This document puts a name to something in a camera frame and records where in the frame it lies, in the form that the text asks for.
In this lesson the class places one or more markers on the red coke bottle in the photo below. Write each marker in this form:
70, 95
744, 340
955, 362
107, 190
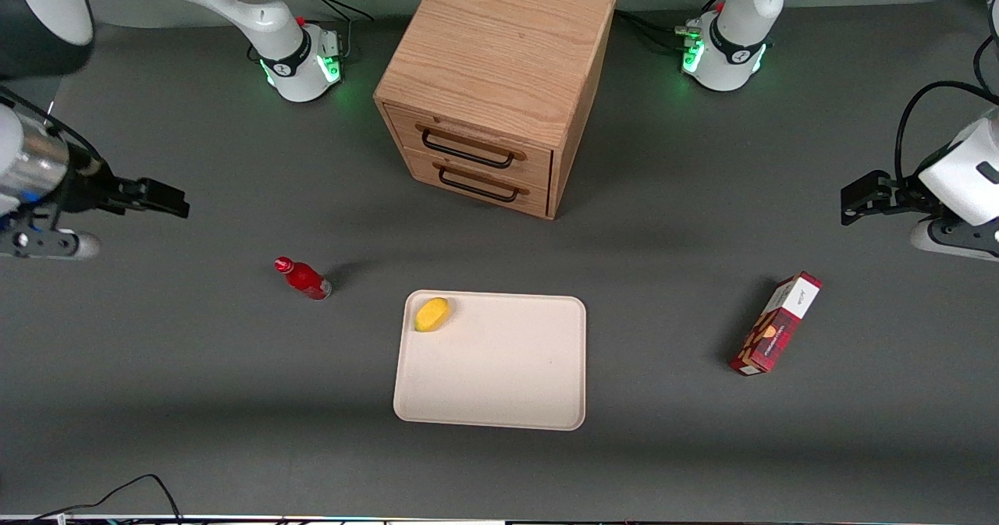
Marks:
306, 279

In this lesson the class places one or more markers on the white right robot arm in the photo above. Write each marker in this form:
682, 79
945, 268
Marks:
257, 10

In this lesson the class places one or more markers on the plain wooden drawer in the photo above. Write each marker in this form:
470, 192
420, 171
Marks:
484, 189

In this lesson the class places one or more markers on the yellow toy lemon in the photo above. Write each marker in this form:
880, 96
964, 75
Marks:
431, 314

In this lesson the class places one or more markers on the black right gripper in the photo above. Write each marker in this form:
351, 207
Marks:
87, 189

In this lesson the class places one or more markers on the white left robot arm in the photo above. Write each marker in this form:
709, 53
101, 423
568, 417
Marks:
741, 10

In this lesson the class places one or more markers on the wooden drawer with notch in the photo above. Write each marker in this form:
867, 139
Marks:
476, 131

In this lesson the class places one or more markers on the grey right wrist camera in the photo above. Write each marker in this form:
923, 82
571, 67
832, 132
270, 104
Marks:
55, 243

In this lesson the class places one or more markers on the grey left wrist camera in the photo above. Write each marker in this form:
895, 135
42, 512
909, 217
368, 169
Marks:
956, 240

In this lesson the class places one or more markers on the red plaid cookie box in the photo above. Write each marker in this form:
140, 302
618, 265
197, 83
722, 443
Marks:
775, 324

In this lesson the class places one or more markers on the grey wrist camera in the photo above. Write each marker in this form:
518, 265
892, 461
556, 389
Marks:
55, 243
956, 240

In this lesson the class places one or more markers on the cream plastic tray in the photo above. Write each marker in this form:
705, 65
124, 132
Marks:
499, 369

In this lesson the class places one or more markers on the wooden drawer cabinet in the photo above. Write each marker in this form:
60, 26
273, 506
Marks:
499, 49

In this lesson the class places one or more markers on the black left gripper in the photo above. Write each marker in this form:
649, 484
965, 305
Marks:
894, 195

